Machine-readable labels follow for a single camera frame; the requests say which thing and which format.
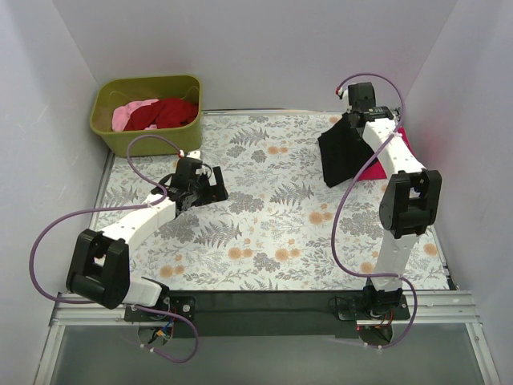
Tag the floral patterned table mat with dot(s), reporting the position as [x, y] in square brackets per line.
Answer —
[281, 228]

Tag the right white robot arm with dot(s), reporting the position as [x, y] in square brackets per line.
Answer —
[409, 204]

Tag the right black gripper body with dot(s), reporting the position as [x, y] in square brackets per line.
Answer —
[353, 121]

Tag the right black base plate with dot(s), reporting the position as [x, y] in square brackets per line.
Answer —
[353, 306]

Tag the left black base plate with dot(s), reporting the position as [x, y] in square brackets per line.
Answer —
[182, 305]

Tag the aluminium frame rail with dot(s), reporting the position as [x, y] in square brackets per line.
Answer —
[434, 307]

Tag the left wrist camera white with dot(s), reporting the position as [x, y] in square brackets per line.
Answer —
[196, 154]

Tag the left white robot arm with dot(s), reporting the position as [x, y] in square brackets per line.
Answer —
[100, 265]

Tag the olive green plastic bin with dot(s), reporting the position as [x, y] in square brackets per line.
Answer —
[120, 92]

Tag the black t shirt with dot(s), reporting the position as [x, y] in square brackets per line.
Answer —
[343, 152]

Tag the dark red garment in bin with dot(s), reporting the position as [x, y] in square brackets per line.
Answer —
[166, 113]

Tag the pink garment in bin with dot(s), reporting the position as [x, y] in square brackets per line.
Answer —
[122, 114]

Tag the folded magenta t shirt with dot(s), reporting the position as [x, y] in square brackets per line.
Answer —
[375, 171]

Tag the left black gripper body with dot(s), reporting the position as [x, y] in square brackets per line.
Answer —
[209, 191]

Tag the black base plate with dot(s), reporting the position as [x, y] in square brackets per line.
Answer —
[182, 305]
[353, 306]

